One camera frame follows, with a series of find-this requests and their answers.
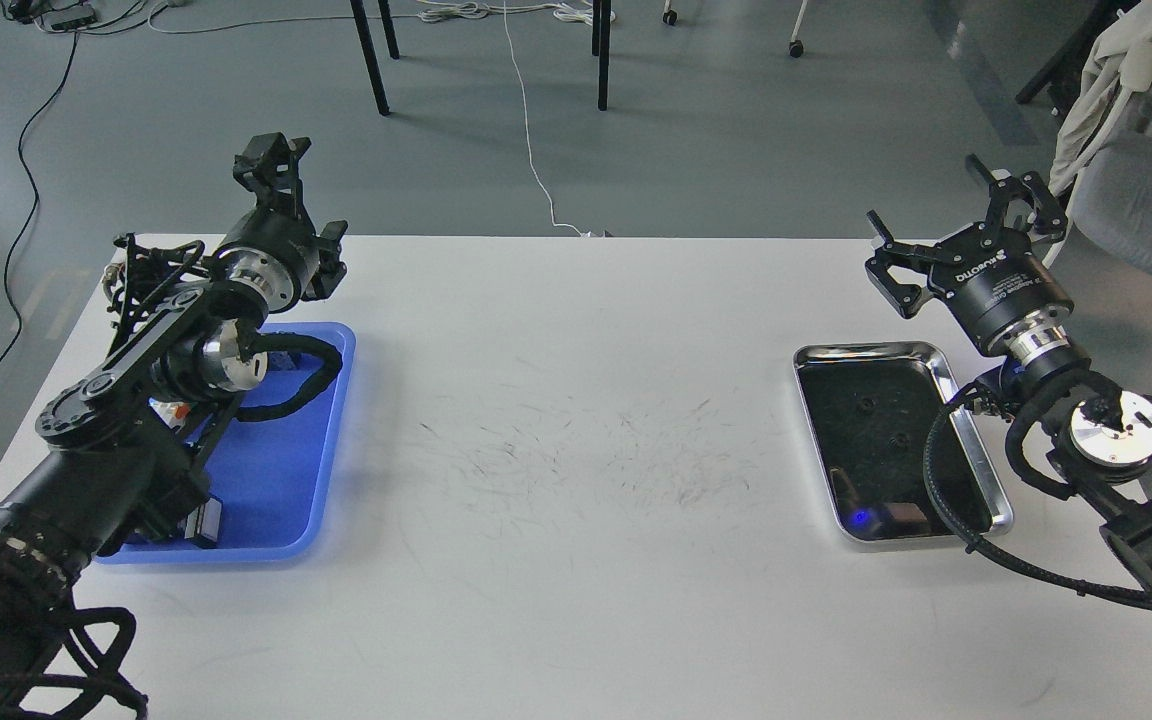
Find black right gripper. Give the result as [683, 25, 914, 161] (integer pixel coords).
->
[865, 154, 1079, 363]

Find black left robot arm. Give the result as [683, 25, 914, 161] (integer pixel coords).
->
[0, 132, 347, 719]

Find black grey industrial part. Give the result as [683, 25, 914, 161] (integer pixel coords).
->
[126, 500, 227, 550]

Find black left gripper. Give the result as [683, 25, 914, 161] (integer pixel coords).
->
[215, 132, 348, 314]

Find black table leg left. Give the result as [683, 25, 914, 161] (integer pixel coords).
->
[349, 0, 401, 118]

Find beige jacket on chair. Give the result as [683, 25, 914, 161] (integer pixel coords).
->
[1049, 1, 1152, 196]

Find black table leg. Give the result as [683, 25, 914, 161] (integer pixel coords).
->
[349, 0, 401, 118]
[590, 0, 613, 111]

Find black table leg right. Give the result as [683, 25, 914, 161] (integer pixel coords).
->
[590, 0, 613, 111]

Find white floor cable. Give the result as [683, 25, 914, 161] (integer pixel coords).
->
[146, 0, 617, 238]

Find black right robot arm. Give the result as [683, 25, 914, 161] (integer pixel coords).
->
[865, 156, 1152, 611]

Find blue plastic tray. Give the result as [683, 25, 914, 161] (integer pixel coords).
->
[99, 323, 356, 564]

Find black floor cable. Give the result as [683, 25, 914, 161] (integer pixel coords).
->
[0, 0, 152, 444]

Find shiny metal tray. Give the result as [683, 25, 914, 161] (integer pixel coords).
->
[791, 340, 1015, 552]

